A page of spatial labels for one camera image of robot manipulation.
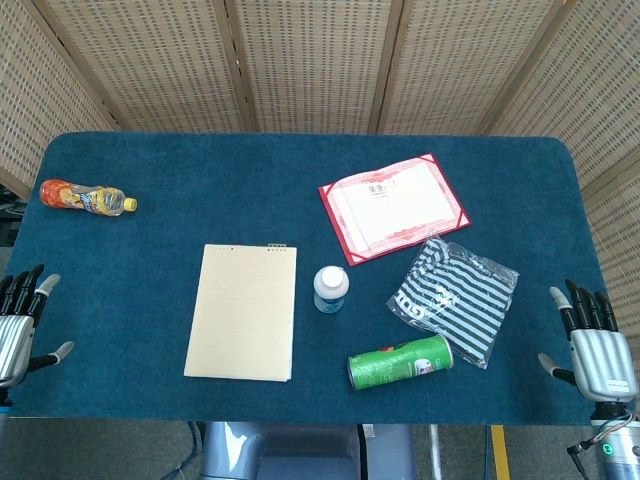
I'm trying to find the white metal pole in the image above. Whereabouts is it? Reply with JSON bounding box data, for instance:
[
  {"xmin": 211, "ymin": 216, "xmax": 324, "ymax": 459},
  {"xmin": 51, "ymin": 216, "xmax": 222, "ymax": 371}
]
[{"xmin": 428, "ymin": 424, "xmax": 444, "ymax": 480}]

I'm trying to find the red certificate folder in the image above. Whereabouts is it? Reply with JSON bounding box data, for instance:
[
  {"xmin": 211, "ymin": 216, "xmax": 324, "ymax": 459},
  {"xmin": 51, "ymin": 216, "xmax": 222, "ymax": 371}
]
[{"xmin": 318, "ymin": 152, "xmax": 473, "ymax": 268}]

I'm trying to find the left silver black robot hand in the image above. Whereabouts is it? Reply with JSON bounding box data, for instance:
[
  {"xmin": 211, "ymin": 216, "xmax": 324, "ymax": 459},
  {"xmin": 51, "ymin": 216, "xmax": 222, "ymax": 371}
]
[{"xmin": 0, "ymin": 263, "xmax": 75, "ymax": 401}]

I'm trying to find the woven bamboo screen panel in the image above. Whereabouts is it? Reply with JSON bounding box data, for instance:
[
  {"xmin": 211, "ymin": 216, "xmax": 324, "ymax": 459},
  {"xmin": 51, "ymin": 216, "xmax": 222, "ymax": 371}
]
[
  {"xmin": 0, "ymin": 0, "xmax": 119, "ymax": 199},
  {"xmin": 479, "ymin": 0, "xmax": 640, "ymax": 186},
  {"xmin": 582, "ymin": 149, "xmax": 640, "ymax": 341},
  {"xmin": 32, "ymin": 0, "xmax": 259, "ymax": 134},
  {"xmin": 222, "ymin": 0, "xmax": 406, "ymax": 135},
  {"xmin": 377, "ymin": 0, "xmax": 571, "ymax": 136}
]

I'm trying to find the dark equipment behind table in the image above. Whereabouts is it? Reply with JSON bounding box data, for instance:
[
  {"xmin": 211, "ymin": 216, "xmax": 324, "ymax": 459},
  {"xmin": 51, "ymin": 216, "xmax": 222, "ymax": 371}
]
[{"xmin": 0, "ymin": 184, "xmax": 26, "ymax": 249}]

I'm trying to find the blue floor cable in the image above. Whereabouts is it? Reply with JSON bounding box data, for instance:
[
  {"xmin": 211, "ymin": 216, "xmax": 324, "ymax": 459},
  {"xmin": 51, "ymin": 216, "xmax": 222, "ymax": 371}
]
[{"xmin": 169, "ymin": 421, "xmax": 204, "ymax": 480}]

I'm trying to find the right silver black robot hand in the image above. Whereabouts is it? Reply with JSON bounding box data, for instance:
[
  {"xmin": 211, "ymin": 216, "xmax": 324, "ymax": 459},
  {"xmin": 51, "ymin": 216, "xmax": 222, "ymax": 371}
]
[{"xmin": 537, "ymin": 278, "xmax": 640, "ymax": 404}]

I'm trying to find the beige notepad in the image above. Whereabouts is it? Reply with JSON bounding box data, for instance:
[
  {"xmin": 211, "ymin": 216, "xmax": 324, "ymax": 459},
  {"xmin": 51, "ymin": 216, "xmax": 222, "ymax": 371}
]
[{"xmin": 183, "ymin": 242, "xmax": 298, "ymax": 383}]

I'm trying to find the green chips can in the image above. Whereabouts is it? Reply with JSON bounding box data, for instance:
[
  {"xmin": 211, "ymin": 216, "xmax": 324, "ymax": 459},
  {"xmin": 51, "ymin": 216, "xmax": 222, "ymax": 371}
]
[{"xmin": 346, "ymin": 333, "xmax": 455, "ymax": 391}]

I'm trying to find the small white plastic bottle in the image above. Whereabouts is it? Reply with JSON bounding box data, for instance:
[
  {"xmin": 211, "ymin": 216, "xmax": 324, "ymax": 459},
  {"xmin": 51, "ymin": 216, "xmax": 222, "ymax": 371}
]
[{"xmin": 313, "ymin": 266, "xmax": 351, "ymax": 315}]

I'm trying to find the orange yellow drink bottle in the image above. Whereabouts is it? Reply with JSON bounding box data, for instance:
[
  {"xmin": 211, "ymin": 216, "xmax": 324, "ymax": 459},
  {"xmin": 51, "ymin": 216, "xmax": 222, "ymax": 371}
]
[{"xmin": 39, "ymin": 178, "xmax": 139, "ymax": 218}]

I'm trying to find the striped garment in plastic bag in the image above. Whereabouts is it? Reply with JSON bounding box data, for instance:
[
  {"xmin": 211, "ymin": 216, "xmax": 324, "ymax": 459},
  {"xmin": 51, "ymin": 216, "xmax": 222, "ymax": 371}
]
[{"xmin": 387, "ymin": 234, "xmax": 520, "ymax": 371}]

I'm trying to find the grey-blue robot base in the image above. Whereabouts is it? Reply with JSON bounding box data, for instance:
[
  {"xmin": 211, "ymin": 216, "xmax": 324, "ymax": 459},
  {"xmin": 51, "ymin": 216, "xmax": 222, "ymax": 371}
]
[{"xmin": 199, "ymin": 421, "xmax": 416, "ymax": 480}]

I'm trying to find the blue table cloth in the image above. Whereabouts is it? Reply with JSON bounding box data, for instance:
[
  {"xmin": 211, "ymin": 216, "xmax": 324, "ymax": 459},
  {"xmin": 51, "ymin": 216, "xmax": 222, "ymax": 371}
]
[{"xmin": 0, "ymin": 131, "xmax": 619, "ymax": 427}]

